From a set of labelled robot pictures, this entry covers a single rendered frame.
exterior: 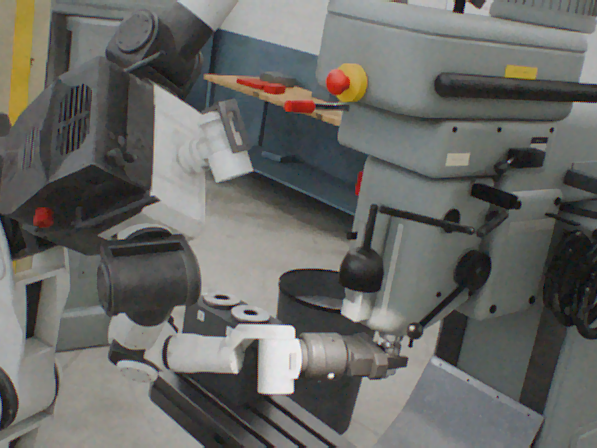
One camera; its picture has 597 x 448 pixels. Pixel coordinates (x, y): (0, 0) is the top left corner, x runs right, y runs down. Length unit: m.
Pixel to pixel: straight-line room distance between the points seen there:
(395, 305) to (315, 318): 2.04
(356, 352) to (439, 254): 0.25
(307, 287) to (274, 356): 2.42
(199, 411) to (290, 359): 0.49
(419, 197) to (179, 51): 0.50
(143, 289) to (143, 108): 0.30
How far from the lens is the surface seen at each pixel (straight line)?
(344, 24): 1.41
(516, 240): 1.65
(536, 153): 1.54
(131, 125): 1.41
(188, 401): 2.03
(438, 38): 1.32
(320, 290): 3.98
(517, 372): 1.96
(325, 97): 7.38
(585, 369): 1.93
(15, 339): 1.76
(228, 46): 8.99
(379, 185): 1.52
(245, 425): 1.97
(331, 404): 3.76
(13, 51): 2.95
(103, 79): 1.40
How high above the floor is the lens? 1.92
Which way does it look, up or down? 16 degrees down
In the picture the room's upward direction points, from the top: 10 degrees clockwise
